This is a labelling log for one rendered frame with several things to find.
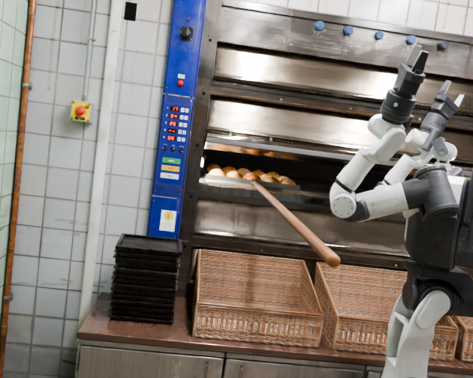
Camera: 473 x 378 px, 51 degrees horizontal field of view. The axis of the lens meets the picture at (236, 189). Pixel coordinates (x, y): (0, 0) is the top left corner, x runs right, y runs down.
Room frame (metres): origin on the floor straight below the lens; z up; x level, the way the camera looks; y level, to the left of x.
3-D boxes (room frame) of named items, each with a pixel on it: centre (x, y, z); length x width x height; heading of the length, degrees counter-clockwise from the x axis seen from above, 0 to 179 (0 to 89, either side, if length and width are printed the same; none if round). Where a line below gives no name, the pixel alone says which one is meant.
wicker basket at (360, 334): (2.34, -0.75, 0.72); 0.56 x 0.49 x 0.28; 95
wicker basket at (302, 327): (2.29, -0.15, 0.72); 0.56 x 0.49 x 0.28; 96
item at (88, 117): (2.43, 0.79, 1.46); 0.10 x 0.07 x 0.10; 95
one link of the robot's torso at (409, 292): (1.73, -0.78, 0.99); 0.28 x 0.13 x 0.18; 95
